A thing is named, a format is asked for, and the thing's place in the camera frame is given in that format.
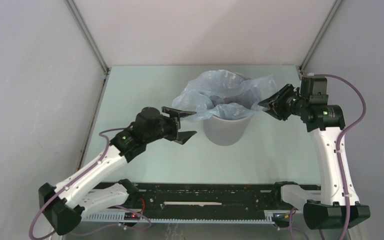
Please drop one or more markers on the white cable duct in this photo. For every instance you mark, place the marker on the white cable duct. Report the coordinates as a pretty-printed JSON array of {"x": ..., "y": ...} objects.
[{"x": 125, "y": 217}]

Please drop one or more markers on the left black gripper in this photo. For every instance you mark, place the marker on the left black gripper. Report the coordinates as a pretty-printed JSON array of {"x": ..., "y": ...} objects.
[{"x": 174, "y": 121}]

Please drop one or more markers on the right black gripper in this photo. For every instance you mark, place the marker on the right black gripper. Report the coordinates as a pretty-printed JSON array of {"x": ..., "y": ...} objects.
[{"x": 275, "y": 102}]

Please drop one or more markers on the left aluminium frame post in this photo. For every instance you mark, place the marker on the left aluminium frame post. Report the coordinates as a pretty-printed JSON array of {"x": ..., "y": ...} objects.
[{"x": 85, "y": 31}]

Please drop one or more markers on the blue plastic trash bag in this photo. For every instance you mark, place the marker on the blue plastic trash bag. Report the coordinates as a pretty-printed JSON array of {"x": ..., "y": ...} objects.
[{"x": 224, "y": 94}]

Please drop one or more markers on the aluminium frame post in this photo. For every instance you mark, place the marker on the aluminium frame post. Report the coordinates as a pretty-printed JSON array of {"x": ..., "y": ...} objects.
[
  {"x": 85, "y": 31},
  {"x": 336, "y": 6}
]

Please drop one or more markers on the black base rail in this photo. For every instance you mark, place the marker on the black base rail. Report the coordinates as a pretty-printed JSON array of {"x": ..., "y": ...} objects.
[{"x": 208, "y": 201}]

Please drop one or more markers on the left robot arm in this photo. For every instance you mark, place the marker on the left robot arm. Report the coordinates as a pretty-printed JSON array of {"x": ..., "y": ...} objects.
[{"x": 67, "y": 203}]

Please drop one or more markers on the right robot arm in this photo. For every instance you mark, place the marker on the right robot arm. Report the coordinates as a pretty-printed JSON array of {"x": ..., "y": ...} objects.
[{"x": 337, "y": 206}]

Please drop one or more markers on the grey trash bin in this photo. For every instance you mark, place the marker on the grey trash bin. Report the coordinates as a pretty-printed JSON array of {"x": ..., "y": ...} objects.
[{"x": 226, "y": 132}]

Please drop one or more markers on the right aluminium frame post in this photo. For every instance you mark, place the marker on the right aluminium frame post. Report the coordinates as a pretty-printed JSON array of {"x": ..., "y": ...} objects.
[{"x": 336, "y": 6}]

